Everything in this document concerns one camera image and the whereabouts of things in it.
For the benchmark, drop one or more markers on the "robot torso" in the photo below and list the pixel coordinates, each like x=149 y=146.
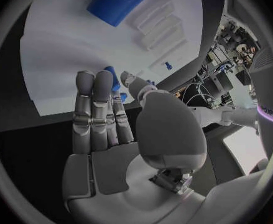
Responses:
x=269 y=89

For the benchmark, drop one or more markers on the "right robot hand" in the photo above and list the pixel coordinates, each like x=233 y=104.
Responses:
x=108 y=169

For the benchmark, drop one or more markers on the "blue cylinder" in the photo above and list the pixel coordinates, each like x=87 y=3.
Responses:
x=116 y=78

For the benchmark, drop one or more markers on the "blue plug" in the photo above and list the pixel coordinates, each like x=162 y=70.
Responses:
x=150 y=82
x=123 y=97

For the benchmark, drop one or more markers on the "blue peg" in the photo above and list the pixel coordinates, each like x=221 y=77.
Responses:
x=168 y=65

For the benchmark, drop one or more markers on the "large blue block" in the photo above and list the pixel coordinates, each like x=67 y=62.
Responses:
x=124 y=1

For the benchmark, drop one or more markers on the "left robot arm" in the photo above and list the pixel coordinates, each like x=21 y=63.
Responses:
x=238 y=115

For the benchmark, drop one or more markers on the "white task board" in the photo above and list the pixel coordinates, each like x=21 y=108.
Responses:
x=68 y=50

